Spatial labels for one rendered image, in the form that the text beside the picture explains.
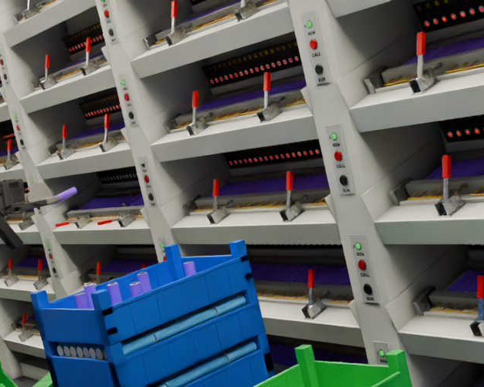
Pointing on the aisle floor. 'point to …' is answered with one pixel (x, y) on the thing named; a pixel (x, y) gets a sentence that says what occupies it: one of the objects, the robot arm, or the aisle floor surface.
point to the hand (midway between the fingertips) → (54, 201)
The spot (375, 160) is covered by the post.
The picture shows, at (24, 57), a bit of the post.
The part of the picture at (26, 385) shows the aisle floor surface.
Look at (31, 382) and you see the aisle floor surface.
